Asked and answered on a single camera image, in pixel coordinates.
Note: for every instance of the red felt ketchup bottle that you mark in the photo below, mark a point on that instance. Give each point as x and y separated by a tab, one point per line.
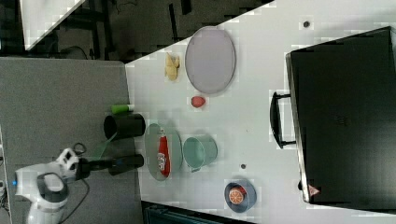
163	157

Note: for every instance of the white side table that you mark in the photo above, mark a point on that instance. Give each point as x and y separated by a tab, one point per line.
40	17

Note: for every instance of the teal green pot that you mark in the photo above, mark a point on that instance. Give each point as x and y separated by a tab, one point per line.
199	151

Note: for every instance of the black toaster oven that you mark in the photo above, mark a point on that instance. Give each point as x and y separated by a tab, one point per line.
342	95

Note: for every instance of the black cylinder cup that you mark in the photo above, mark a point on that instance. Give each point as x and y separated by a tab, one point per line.
124	125

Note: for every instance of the red strawberry toy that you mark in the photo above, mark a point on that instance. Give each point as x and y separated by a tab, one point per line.
197	101

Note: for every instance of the yellow peeled banana toy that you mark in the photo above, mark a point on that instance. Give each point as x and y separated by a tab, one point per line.
172	64

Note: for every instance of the blue bowl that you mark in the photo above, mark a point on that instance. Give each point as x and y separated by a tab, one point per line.
250	198

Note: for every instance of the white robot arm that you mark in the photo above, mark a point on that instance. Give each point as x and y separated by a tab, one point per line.
45	185

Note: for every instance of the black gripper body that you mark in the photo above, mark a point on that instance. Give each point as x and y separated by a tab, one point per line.
114	166

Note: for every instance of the round grey plate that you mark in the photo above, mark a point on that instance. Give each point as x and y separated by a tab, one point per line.
210	60

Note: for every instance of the orange slice toy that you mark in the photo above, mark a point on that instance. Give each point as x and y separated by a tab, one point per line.
237	194

